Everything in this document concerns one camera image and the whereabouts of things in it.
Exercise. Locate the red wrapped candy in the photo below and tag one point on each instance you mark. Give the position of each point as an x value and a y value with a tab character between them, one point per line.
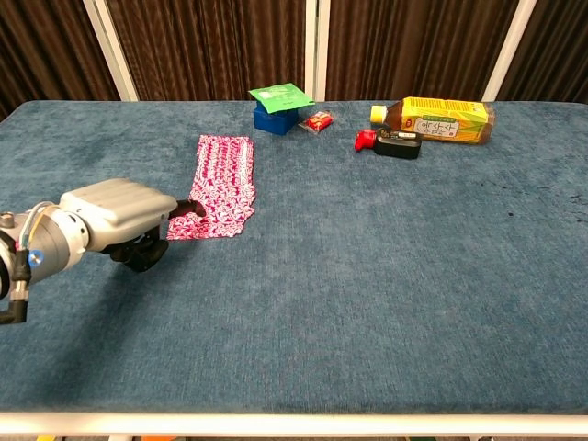
316	121

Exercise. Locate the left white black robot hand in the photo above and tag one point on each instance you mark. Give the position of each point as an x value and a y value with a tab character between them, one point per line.
119	206

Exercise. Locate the yellow label tea bottle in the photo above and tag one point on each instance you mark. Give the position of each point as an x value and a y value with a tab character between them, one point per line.
441	121

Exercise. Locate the green foil packet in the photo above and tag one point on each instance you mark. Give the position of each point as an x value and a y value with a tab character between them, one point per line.
280	97

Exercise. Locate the blue table mat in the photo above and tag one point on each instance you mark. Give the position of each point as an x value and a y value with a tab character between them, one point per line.
344	285

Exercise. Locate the white table frame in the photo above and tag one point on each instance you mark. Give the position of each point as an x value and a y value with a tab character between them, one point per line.
294	423

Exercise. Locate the red white patterned cloth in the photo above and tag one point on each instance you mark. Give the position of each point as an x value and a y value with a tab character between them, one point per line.
225	184

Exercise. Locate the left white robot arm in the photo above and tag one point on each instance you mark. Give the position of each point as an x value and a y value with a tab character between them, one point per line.
46	252

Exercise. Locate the small blue box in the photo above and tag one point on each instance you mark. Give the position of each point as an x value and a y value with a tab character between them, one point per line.
273	121

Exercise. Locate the white partition post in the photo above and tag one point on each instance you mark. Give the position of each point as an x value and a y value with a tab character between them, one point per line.
510	50
112	55
317	46

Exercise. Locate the black bottle with red cap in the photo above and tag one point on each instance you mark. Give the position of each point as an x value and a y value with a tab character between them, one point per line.
397	144

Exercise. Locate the dark brown curtain panel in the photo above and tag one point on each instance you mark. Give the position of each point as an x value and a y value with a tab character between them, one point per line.
413	46
206	46
556	50
50	50

